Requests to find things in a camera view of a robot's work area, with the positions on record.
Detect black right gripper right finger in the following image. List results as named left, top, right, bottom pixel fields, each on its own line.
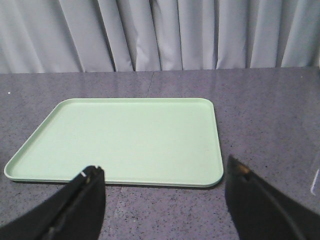
left=225, top=155, right=320, bottom=240

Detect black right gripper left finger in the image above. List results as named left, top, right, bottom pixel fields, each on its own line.
left=0, top=166, right=106, bottom=240

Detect clear plastic container edge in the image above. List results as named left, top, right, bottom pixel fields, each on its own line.
left=310, top=168, right=320, bottom=196

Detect light green serving tray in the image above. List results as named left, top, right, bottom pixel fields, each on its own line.
left=4, top=98, right=224, bottom=188

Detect grey pleated curtain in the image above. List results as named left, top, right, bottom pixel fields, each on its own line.
left=0, top=0, right=320, bottom=74

